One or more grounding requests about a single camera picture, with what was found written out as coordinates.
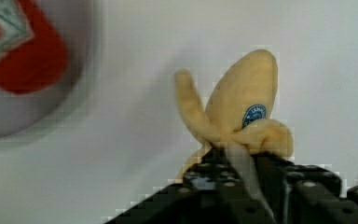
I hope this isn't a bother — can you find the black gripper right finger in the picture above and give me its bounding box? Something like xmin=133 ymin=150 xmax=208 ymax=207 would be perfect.
xmin=253 ymin=153 xmax=358 ymax=224

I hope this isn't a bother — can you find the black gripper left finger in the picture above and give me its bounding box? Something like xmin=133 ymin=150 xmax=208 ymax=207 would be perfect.
xmin=104 ymin=148 xmax=277 ymax=224

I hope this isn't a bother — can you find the yellow plush banana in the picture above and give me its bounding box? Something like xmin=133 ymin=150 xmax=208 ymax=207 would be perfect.
xmin=174 ymin=49 xmax=294 ymax=183

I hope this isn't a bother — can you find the grey round plate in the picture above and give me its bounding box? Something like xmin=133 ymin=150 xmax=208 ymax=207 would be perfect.
xmin=0 ymin=0 xmax=101 ymax=139

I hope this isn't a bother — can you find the red ketchup bottle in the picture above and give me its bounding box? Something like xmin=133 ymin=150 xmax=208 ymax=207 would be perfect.
xmin=0 ymin=0 xmax=68 ymax=94

